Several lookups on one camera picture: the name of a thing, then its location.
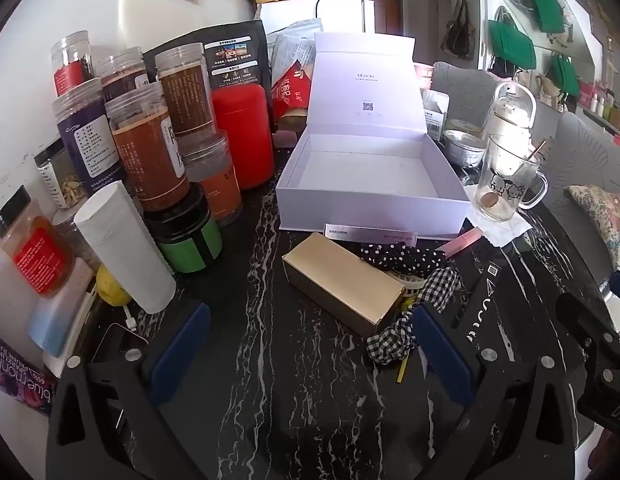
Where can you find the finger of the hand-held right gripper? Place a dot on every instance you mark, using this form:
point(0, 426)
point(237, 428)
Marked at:
point(618, 286)
point(584, 317)

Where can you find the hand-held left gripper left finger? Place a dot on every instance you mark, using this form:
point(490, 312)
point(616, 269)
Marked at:
point(182, 345)

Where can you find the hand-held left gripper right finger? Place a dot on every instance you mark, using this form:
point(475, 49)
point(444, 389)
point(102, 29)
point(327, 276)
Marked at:
point(439, 350)

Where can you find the yellow lollipop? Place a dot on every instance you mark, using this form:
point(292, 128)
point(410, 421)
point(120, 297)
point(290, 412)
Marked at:
point(402, 372)

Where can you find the black white checkered hair clip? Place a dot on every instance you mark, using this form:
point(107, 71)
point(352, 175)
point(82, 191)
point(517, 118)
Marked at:
point(392, 340)

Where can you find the black slim box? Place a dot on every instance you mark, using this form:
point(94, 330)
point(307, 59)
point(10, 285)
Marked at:
point(489, 300)

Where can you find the cream claw hair clip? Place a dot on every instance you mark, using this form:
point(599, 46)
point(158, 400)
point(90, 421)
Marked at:
point(409, 281)

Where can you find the polka dot scrunchie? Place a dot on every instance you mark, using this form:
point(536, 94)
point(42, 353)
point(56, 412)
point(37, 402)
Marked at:
point(404, 257)

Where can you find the pink cosmetic tube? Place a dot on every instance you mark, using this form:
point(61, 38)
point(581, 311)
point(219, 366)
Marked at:
point(462, 242)

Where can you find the gold cardboard box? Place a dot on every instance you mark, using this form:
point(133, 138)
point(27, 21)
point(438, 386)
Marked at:
point(340, 280)

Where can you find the lavender box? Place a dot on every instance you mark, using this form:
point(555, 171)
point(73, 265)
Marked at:
point(370, 234)

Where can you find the white gift box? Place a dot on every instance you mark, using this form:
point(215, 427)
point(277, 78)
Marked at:
point(360, 160)

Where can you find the smartphone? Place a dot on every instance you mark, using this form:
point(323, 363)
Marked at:
point(117, 342)

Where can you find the floral cushion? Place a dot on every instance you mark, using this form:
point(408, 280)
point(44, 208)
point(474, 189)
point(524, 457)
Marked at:
point(607, 215)

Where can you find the yellow lemon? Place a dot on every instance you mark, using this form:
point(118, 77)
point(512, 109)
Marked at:
point(112, 287)

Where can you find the black jar with green label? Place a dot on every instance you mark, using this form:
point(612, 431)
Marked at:
point(190, 245)

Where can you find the white cylinder container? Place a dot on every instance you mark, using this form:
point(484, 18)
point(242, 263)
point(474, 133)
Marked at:
point(125, 250)

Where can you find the white tissue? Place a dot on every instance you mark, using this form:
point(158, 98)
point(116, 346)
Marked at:
point(494, 234)

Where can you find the white and blue box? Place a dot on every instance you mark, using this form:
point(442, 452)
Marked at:
point(57, 320)

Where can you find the glass mug with cartoon print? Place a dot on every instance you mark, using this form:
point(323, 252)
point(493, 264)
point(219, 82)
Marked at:
point(499, 180)

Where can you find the purple juice pack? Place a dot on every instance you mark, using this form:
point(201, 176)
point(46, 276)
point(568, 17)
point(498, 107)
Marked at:
point(17, 375)

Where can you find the black-capped bottle red label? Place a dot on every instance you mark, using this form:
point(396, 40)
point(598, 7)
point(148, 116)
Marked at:
point(37, 260)

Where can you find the row of small bottles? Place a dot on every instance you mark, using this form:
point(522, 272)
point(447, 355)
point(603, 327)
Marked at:
point(604, 107)

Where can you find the clear jar orange-brown contents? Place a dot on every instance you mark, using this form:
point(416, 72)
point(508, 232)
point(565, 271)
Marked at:
point(147, 155)

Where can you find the white water bottle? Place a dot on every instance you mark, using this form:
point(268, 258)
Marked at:
point(509, 115)

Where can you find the small jar of dried flakes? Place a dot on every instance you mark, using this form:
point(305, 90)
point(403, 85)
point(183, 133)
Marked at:
point(60, 180)

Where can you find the green tote bag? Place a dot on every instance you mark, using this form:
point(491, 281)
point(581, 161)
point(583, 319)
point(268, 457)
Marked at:
point(544, 5)
point(564, 75)
point(512, 45)

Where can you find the red canister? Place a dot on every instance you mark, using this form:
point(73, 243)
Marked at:
point(242, 135)

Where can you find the clear jar with purple label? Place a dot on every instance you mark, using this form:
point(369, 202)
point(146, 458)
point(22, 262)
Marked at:
point(90, 145)

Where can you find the small pink block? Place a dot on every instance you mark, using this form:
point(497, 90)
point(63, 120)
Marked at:
point(285, 138)

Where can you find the white barcode packet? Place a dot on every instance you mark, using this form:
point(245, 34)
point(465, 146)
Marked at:
point(434, 117)

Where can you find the tall clear jar brown contents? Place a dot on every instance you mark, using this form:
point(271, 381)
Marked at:
point(187, 95)

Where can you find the red snack pouch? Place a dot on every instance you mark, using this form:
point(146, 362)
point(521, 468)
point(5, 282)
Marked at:
point(287, 90)

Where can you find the clear jar with dark contents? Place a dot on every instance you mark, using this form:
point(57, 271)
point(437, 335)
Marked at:
point(122, 75)

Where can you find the black stand-up pouch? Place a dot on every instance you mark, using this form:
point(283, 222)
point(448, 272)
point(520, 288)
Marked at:
point(235, 55)

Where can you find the clear jar with red label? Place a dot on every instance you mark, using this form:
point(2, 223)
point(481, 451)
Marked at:
point(70, 70)

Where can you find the brown hanging bag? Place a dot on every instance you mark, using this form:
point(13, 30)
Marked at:
point(457, 35)

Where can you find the white paper sachets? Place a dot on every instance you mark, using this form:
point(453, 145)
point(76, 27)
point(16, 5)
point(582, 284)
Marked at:
point(292, 45)

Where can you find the brown door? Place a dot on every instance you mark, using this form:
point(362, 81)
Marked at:
point(387, 12)

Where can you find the white fridge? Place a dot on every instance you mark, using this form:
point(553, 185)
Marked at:
point(340, 15)

